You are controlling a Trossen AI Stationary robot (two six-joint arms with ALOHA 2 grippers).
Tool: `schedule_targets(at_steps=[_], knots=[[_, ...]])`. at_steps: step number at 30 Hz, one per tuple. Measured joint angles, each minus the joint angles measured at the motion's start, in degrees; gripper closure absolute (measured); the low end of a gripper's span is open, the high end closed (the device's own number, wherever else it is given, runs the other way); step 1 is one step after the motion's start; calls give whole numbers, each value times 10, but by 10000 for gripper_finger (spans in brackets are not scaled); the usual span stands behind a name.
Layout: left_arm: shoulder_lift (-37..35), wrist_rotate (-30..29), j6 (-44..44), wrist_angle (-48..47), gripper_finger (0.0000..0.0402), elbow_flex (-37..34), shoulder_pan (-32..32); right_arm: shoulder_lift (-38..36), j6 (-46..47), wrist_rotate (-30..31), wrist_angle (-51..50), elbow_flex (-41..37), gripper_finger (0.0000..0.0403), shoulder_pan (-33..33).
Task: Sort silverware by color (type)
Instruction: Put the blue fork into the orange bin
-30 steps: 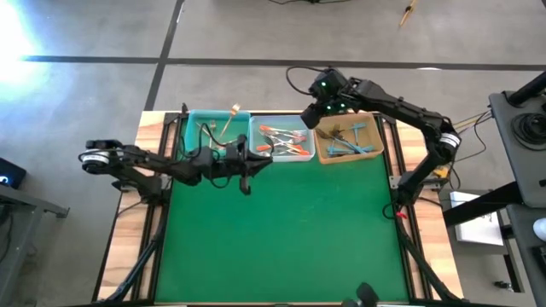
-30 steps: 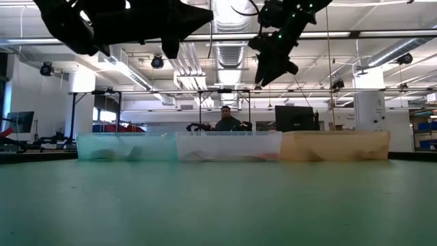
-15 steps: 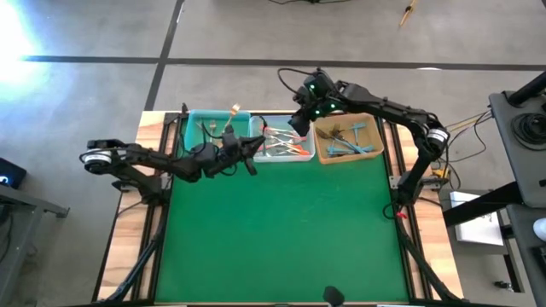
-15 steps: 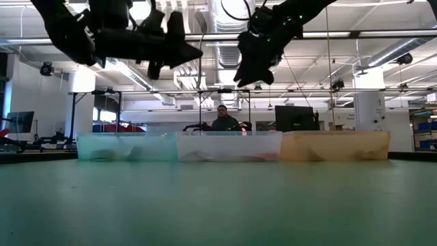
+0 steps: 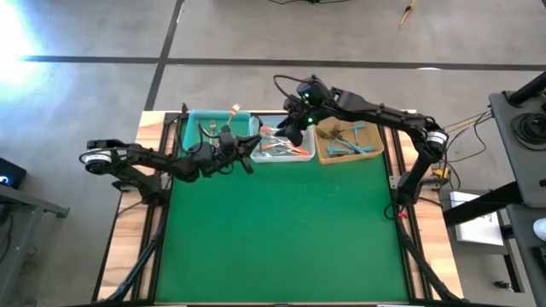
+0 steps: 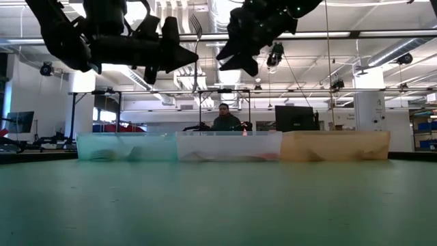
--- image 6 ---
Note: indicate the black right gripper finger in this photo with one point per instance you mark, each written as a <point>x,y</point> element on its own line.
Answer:
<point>247,65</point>
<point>232,50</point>

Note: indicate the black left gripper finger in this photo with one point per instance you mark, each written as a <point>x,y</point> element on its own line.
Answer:
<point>174,51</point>
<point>174,69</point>

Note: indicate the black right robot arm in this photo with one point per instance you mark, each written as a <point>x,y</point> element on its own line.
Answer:
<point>300,7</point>

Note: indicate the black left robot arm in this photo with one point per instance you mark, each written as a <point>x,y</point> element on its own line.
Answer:
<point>58,34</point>

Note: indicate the person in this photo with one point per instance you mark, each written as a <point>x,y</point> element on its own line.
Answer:
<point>225,123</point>

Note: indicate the black computer monitor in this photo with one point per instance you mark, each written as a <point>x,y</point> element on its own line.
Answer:
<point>295,119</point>

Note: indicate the clear plastic bin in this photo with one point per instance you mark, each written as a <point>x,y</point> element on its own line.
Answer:
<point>228,147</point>

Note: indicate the teal plastic bin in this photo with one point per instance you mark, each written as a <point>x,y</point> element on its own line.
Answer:
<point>102,140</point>

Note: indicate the orange plastic bin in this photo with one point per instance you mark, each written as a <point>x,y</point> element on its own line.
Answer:
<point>338,143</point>

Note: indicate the dark computer monitor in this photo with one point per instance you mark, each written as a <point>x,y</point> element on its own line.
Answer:
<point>20,119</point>

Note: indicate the white column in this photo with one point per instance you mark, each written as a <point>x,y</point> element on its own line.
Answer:
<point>370,109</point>

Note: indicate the green table mat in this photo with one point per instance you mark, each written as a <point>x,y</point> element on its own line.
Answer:
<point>205,205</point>

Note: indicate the shelf with blue bins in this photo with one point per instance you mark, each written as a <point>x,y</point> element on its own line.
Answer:
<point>425,126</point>

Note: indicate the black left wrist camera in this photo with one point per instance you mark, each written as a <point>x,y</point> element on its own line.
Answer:
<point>147,27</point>

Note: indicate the silver ventilation duct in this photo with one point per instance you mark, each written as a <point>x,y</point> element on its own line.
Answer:
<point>229,89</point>
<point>392,53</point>

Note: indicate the black metal rack frame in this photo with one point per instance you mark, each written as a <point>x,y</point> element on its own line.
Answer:
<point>72,116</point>

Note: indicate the black overhead frame bar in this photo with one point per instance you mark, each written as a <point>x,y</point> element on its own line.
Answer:
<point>355,34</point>

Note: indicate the black aluminium table frame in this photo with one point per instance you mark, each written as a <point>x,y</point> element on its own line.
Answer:
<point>34,157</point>

